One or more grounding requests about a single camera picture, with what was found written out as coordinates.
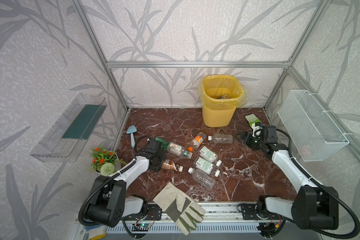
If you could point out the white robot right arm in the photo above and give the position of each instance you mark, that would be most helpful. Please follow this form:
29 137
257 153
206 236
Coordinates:
316 207

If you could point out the light blue garden trowel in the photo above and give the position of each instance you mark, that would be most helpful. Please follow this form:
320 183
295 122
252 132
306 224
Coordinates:
130 131

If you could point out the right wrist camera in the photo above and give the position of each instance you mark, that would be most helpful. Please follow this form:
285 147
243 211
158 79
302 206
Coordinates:
257 131

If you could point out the yellow bin liner bag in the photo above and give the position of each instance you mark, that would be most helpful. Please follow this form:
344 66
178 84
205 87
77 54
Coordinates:
214 86

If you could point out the artificial flower plant pot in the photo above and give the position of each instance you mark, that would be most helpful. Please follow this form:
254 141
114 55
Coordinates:
106 162

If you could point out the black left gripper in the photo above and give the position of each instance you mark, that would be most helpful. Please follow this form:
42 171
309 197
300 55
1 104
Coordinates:
159 160

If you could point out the clear ribbed bottle front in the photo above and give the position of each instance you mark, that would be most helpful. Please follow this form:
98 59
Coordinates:
202 178

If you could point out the green plastic bottle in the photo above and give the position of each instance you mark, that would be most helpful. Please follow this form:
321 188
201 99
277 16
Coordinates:
164 144

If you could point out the brown coffee bottle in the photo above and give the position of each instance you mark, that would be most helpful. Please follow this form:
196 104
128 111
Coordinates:
170 165

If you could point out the aluminium front rail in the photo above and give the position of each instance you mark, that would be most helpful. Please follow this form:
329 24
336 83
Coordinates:
110 213

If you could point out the white wire mesh basket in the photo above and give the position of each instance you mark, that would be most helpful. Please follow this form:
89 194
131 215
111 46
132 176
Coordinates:
314 133

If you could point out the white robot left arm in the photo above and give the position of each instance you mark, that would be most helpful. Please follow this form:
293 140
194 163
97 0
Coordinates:
114 188

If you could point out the clear bottle white cap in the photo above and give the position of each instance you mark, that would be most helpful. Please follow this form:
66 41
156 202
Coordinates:
221 139

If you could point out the clear bottle bird label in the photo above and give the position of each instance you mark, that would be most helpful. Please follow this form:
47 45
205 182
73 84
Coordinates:
179 150

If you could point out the blue dotted knit glove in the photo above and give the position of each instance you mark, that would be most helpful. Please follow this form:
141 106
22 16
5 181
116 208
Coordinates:
96 232

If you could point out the green black rubber glove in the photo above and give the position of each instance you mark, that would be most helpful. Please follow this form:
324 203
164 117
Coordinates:
252 120

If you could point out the blue label bottle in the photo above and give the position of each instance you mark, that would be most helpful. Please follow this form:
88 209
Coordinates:
225 96

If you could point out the clear acrylic wall shelf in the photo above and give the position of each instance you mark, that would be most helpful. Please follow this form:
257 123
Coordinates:
66 139

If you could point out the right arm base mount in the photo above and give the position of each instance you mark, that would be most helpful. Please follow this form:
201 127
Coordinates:
254 211

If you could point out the beige leather work glove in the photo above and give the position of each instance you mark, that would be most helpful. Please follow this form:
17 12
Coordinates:
184 211

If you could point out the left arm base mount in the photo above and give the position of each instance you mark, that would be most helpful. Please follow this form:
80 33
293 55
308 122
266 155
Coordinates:
151 212

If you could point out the yellow ribbed plastic bin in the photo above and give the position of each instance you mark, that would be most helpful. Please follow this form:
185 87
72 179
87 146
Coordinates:
217 119

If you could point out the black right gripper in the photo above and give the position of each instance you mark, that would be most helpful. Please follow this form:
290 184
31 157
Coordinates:
250 139

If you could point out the orange label bottle upper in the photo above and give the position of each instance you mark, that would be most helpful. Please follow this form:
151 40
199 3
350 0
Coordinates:
197 141

